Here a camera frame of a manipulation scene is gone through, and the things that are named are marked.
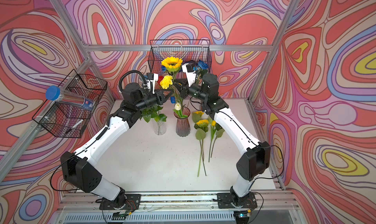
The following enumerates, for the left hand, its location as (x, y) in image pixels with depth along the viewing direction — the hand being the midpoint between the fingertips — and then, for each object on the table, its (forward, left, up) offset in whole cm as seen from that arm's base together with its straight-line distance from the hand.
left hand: (175, 92), depth 69 cm
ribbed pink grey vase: (+8, -2, -40) cm, 41 cm away
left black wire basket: (-6, +52, -6) cm, 52 cm away
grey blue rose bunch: (+2, +14, -17) cm, 22 cm away
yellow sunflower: (+2, -26, -37) cm, 45 cm away
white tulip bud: (-2, -1, -12) cm, 12 cm away
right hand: (+2, +1, +3) cm, 4 cm away
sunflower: (+4, -15, -34) cm, 37 cm away
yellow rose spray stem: (+13, -11, -35) cm, 39 cm away
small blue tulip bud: (+6, +2, -11) cm, 12 cm away
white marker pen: (-11, +51, -14) cm, 54 cm away
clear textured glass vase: (+3, +13, -34) cm, 36 cm away
